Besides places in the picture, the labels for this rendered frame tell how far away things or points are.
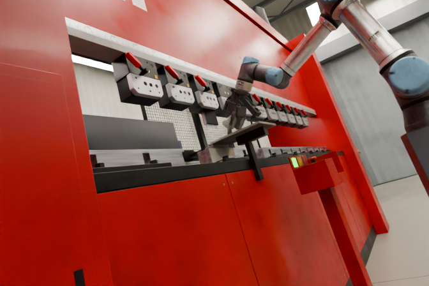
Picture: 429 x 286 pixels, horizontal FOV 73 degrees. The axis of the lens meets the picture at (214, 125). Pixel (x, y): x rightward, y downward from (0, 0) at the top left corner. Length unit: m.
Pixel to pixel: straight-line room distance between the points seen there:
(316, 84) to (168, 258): 2.95
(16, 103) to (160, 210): 0.43
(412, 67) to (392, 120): 7.64
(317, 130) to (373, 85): 5.56
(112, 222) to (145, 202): 0.11
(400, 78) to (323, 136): 2.37
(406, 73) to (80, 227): 0.99
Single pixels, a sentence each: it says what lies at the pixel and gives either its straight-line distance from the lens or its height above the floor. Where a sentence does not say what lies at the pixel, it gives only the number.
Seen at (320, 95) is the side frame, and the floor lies 1.53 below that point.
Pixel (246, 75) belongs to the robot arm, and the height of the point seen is 1.22.
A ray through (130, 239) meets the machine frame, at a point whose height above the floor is 0.71.
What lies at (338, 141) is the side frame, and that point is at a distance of 3.38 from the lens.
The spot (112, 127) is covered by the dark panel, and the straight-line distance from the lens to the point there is 1.67.
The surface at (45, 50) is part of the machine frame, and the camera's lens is 0.65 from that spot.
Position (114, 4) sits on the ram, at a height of 1.55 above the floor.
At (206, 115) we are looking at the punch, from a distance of 1.40.
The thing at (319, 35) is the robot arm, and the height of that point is 1.27.
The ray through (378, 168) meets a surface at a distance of 8.66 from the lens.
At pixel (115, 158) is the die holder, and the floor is 0.94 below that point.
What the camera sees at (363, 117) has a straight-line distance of 8.73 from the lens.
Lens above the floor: 0.74
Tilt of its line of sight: 15 degrees up
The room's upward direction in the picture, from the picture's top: 17 degrees counter-clockwise
